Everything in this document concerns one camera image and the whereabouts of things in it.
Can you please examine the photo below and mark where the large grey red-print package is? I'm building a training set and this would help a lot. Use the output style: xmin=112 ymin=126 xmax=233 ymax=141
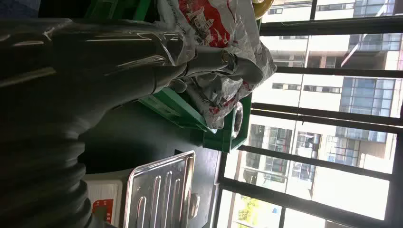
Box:
xmin=155 ymin=0 xmax=278 ymax=130

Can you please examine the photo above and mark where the dark green table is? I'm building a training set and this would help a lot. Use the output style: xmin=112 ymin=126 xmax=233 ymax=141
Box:
xmin=78 ymin=100 xmax=221 ymax=228

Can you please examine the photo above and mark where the white electronic scale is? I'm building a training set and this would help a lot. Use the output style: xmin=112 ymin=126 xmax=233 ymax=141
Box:
xmin=83 ymin=176 xmax=127 ymax=228

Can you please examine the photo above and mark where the steel scale tray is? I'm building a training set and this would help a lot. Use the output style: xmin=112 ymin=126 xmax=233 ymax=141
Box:
xmin=123 ymin=150 xmax=201 ymax=228

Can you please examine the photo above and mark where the green crate holding packages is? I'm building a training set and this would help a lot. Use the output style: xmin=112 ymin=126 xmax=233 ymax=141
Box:
xmin=85 ymin=0 xmax=253 ymax=154

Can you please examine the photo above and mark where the black window frame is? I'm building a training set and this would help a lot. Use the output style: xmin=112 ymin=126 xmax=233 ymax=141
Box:
xmin=213 ymin=0 xmax=403 ymax=228

